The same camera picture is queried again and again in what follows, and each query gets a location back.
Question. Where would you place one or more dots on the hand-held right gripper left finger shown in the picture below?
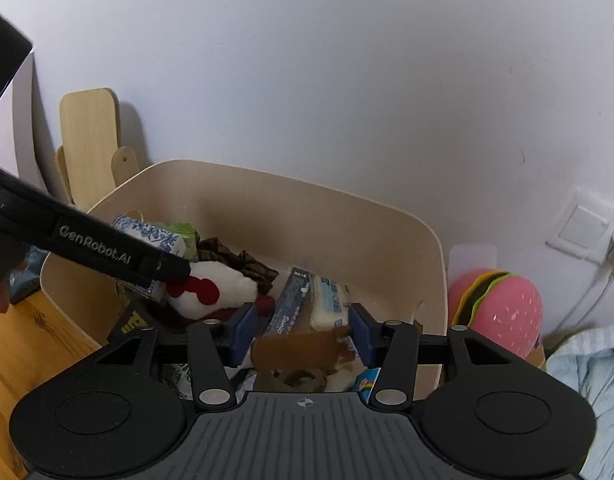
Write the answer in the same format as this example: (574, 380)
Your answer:
(246, 330)

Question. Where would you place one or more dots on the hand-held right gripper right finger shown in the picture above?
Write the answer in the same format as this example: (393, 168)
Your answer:
(362, 335)

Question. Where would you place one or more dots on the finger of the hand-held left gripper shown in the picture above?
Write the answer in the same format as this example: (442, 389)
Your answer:
(169, 269)

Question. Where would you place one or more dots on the green snack packet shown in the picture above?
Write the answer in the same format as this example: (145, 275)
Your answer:
(179, 235)

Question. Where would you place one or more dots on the blue white milk carton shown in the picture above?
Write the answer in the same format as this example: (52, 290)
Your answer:
(147, 232)

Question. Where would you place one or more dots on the beige storage bin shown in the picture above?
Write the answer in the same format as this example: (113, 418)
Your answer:
(312, 220)

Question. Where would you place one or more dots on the white blue packet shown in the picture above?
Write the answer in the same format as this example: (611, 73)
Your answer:
(329, 302)

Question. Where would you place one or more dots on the colourful blue card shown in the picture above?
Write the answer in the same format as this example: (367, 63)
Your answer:
(369, 382)

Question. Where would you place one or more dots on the white plush toy red bow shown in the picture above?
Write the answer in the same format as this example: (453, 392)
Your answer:
(222, 285)

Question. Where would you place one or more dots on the blue grey toothpaste box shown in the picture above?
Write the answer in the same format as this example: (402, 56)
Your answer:
(289, 300)

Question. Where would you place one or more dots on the dark teal packet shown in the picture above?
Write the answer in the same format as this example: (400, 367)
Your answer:
(29, 272)

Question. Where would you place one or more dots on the brown checkered cloth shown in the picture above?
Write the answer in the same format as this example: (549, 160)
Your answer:
(242, 262)

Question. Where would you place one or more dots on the black yellow packet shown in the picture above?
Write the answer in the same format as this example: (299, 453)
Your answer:
(129, 324)

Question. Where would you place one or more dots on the white green printed packet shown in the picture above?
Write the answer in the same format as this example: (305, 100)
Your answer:
(177, 377)

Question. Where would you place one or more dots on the wooden cutting boards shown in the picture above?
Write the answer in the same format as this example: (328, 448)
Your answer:
(89, 145)

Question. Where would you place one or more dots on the white board panel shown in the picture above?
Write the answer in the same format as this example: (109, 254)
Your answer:
(29, 125)

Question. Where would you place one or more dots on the wooden desk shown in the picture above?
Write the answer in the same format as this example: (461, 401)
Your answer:
(37, 332)

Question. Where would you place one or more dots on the white plastic card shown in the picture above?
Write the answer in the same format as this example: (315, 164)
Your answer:
(469, 262)

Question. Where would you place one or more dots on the pink hamburger toy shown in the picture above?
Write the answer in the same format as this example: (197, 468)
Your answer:
(507, 310)

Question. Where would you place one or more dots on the black flat panel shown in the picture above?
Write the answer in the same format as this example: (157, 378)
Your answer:
(2, 60)

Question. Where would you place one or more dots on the orange patterned mat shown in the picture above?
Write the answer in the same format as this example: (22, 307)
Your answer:
(538, 357)

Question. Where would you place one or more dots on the light blue cloth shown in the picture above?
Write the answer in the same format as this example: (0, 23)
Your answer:
(594, 375)

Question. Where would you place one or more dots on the white wall switch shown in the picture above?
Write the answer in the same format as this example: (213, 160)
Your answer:
(582, 222)

